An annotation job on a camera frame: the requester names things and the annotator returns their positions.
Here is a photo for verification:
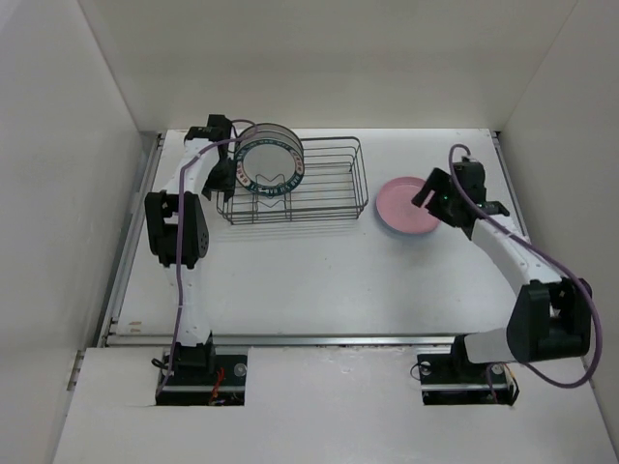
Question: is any blue plastic plate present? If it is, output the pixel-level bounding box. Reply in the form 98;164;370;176
379;220;438;239

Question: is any pink plastic plate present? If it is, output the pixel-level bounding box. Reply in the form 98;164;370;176
375;176;439;232

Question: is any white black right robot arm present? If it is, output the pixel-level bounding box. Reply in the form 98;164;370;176
411;159;591;381

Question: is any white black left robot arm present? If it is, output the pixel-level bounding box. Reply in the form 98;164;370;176
144;114;235;384

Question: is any white plate green patterned rim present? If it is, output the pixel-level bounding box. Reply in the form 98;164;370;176
235;138;305;197

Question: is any grey rimmed plate at back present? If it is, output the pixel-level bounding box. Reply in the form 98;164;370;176
237;123;303;152

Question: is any dark wire dish rack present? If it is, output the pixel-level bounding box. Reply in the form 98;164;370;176
216;136;368;225

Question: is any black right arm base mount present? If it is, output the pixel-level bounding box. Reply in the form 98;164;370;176
411;353;520;407

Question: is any aluminium front rail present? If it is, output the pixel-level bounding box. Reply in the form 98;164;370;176
94;333;456;348

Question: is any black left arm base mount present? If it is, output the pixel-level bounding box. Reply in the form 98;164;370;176
155;354;248;406

